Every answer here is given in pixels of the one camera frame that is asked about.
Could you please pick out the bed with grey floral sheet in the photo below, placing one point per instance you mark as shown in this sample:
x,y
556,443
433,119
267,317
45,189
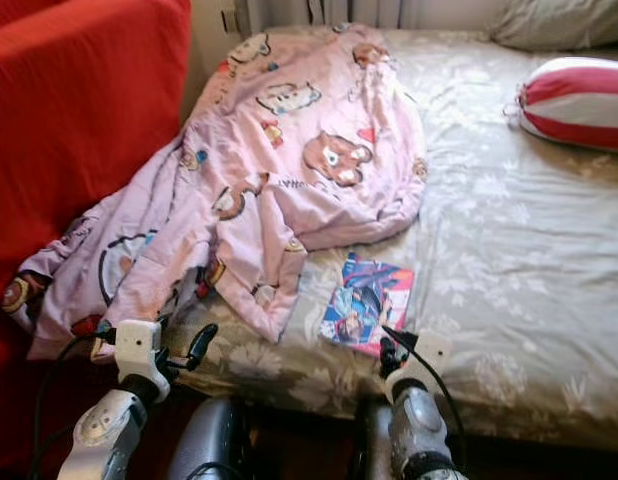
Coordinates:
x,y
509,230

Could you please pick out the red white blue star pillow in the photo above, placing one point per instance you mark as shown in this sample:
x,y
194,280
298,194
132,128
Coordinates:
x,y
579,105

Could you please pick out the grey left robot leg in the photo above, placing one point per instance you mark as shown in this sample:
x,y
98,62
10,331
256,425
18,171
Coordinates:
x,y
214,445

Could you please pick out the colourful comic magazine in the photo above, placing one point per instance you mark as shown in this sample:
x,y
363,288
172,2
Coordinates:
x,y
364,300

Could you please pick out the pink cartoon bear blanket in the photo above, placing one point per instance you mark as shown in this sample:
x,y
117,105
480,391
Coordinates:
x,y
279,180

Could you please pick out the small grey pillow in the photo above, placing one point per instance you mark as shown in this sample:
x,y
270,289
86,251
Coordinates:
x,y
559,22

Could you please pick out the grey robot leg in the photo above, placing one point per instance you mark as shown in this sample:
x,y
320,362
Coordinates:
x,y
371,445
214,445

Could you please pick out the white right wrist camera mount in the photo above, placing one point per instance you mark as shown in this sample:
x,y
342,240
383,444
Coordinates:
x,y
424,350

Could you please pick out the grey right robot leg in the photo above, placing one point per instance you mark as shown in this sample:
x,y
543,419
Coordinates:
x,y
371,445

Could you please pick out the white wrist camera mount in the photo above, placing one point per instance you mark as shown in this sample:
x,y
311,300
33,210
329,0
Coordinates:
x,y
424,350
137,345

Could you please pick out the red folded mattress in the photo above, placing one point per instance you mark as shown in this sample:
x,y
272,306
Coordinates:
x,y
79,130

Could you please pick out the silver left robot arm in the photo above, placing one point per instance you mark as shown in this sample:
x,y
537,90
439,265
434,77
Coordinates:
x,y
99,430

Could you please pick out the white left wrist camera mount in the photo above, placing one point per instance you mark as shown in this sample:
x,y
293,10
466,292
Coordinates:
x,y
137,345

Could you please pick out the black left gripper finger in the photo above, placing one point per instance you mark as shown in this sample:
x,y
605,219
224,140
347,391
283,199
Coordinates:
x,y
204,345

